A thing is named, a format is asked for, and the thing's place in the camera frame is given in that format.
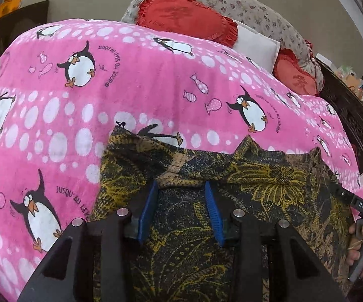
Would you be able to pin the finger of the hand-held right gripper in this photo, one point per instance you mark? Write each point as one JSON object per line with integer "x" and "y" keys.
{"x": 351, "y": 198}

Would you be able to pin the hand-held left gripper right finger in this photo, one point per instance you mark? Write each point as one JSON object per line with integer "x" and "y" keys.
{"x": 214, "y": 214}

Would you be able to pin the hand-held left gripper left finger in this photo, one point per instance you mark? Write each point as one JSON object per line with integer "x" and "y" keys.
{"x": 146, "y": 209}

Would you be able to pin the dark floral shirt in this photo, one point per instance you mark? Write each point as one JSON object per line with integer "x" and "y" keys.
{"x": 181, "y": 226}

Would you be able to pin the orange paper bag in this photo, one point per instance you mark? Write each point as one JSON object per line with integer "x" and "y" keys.
{"x": 353, "y": 81}

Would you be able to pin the clear plastic bag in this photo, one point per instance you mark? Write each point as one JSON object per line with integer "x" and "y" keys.
{"x": 345, "y": 70}

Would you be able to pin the pink penguin blanket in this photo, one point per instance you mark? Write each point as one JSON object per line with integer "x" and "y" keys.
{"x": 137, "y": 78}

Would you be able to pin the red heart pillow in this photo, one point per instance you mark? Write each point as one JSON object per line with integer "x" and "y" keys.
{"x": 181, "y": 15}
{"x": 294, "y": 75}

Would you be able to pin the white flat box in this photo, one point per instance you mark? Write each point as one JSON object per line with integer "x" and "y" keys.
{"x": 325, "y": 60}

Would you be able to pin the red ruffled cushion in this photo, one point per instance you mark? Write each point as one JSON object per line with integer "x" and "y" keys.
{"x": 312, "y": 52}

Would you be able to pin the white pillow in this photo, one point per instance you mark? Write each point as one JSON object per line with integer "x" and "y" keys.
{"x": 256, "y": 47}

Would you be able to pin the dark wooden side cabinet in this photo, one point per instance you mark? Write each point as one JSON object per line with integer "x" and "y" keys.
{"x": 18, "y": 31}

